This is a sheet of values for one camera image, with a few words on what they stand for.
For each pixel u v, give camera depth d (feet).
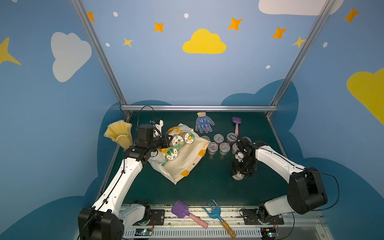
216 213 2.46
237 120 3.81
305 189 1.43
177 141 2.97
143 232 2.32
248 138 3.28
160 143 2.18
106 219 1.23
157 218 2.42
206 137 3.31
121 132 2.91
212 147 3.14
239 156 2.56
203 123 3.81
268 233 2.33
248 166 2.35
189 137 3.13
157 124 2.27
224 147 3.14
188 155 2.95
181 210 2.48
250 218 2.43
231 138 3.28
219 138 3.30
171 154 2.90
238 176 2.68
